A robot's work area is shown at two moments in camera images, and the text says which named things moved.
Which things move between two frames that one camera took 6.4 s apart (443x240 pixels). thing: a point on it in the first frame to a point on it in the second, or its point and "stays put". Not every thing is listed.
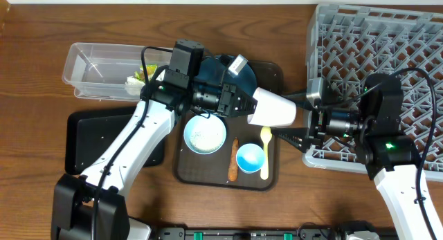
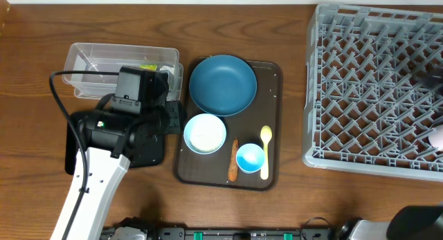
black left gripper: x=229 y=88 to x=178 y=119
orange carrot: x=233 y=169 stays put
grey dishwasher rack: x=345 y=43 stays put
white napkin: x=133 y=85 to x=171 y=72
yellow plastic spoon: x=266 y=134 stays put
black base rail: x=247 y=234 stays put
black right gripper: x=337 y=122 to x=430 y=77
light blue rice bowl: x=205 y=135 stays put
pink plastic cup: x=272 y=109 to x=437 y=140
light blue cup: x=250 y=158 stays put
